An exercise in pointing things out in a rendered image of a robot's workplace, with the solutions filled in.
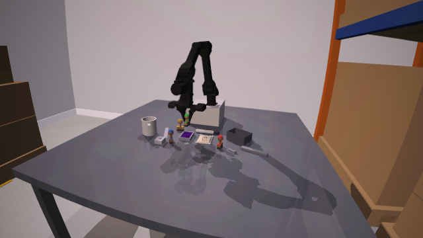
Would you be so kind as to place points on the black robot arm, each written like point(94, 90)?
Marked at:
point(184, 82)

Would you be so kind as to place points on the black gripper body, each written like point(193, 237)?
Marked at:
point(198, 107)

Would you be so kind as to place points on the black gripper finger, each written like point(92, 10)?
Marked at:
point(182, 114)
point(190, 114)

